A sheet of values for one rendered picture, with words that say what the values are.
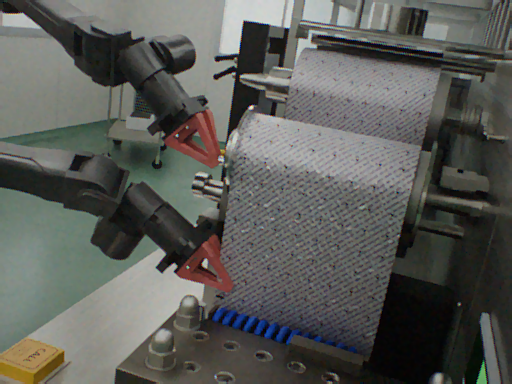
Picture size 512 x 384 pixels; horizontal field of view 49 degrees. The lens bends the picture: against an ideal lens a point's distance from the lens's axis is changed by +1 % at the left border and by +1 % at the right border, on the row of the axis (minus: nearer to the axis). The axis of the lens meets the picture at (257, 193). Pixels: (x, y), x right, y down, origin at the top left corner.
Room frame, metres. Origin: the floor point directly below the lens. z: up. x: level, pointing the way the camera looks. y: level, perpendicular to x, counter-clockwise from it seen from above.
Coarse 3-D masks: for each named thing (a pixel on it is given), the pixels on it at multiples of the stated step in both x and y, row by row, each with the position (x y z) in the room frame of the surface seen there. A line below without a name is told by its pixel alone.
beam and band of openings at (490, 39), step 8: (496, 0) 1.60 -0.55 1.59; (504, 0) 1.42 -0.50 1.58; (496, 8) 1.61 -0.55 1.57; (504, 8) 1.32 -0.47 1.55; (496, 16) 1.61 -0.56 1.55; (504, 16) 1.32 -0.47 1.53; (488, 24) 1.76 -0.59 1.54; (496, 24) 1.46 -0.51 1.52; (504, 24) 1.19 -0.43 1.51; (488, 32) 1.63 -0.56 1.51; (496, 32) 1.33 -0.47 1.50; (504, 32) 1.17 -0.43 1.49; (488, 40) 1.61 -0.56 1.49; (496, 40) 1.32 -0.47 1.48; (504, 40) 1.17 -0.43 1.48; (504, 48) 1.17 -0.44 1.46; (480, 56) 1.64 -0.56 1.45
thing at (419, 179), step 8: (424, 152) 0.73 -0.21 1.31; (424, 160) 0.71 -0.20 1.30; (424, 168) 0.69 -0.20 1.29; (416, 176) 0.69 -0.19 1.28; (424, 176) 0.69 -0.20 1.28; (416, 184) 0.68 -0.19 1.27; (416, 192) 0.68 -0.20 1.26; (408, 200) 0.68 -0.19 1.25; (416, 200) 0.68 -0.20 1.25; (408, 208) 0.68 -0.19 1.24; (416, 208) 0.68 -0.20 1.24; (408, 216) 0.68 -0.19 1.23; (408, 224) 0.68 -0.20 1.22; (408, 232) 0.70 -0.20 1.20
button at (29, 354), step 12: (12, 348) 0.71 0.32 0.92; (24, 348) 0.72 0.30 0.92; (36, 348) 0.72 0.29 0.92; (48, 348) 0.73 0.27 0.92; (0, 360) 0.68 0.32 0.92; (12, 360) 0.68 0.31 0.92; (24, 360) 0.69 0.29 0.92; (36, 360) 0.69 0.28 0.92; (48, 360) 0.70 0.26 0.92; (60, 360) 0.72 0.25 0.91; (0, 372) 0.68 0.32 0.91; (12, 372) 0.67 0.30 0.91; (24, 372) 0.67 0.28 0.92; (36, 372) 0.67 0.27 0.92; (48, 372) 0.69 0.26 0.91
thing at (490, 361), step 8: (480, 320) 0.45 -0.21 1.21; (488, 320) 0.44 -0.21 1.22; (480, 328) 0.44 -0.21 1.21; (488, 328) 0.42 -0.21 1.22; (480, 336) 0.43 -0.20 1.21; (488, 336) 0.41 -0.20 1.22; (488, 344) 0.40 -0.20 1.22; (488, 352) 0.39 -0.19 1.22; (488, 360) 0.38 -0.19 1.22; (496, 360) 0.37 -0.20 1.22; (480, 368) 0.39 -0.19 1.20; (488, 368) 0.37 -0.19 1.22; (496, 368) 0.36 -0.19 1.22; (488, 376) 0.36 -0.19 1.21; (496, 376) 0.35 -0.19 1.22
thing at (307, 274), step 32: (224, 224) 0.74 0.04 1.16; (256, 224) 0.72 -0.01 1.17; (288, 224) 0.71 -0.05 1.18; (320, 224) 0.70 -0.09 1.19; (224, 256) 0.73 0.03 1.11; (256, 256) 0.72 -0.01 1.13; (288, 256) 0.71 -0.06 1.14; (320, 256) 0.70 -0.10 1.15; (352, 256) 0.69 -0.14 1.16; (384, 256) 0.68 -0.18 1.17; (256, 288) 0.72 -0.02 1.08; (288, 288) 0.71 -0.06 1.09; (320, 288) 0.70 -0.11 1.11; (352, 288) 0.68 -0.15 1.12; (384, 288) 0.67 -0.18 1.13; (288, 320) 0.70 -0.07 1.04; (320, 320) 0.69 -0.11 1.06; (352, 320) 0.68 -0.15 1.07
